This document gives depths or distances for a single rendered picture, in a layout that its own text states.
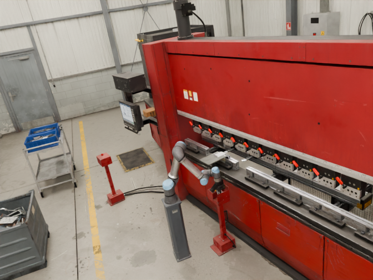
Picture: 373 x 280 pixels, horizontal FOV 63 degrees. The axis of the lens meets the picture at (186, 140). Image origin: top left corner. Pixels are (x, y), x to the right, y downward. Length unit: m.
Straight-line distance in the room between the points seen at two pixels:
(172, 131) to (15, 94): 6.64
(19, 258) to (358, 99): 3.82
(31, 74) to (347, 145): 8.79
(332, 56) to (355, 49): 0.16
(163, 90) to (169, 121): 0.43
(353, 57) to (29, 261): 3.90
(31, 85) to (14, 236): 6.49
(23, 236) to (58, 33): 6.82
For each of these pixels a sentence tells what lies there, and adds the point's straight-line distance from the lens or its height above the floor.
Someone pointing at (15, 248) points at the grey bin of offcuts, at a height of 0.43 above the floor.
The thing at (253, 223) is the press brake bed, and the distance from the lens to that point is 3.54.
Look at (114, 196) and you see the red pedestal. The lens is 5.01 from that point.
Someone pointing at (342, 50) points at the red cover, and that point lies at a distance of 2.29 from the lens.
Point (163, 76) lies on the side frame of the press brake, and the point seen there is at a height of 1.88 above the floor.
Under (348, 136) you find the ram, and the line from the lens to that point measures 2.45.
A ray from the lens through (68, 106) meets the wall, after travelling 10.12.
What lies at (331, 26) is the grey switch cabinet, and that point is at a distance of 7.84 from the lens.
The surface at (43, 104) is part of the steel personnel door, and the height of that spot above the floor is 0.62.
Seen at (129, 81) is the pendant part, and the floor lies 1.91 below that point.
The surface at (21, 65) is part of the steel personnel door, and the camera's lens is 9.96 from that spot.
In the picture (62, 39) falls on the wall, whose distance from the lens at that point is 9.84.
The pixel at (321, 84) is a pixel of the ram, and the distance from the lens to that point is 2.44.
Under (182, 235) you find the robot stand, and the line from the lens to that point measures 3.59.
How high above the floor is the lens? 2.66
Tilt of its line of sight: 23 degrees down
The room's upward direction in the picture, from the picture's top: 9 degrees counter-clockwise
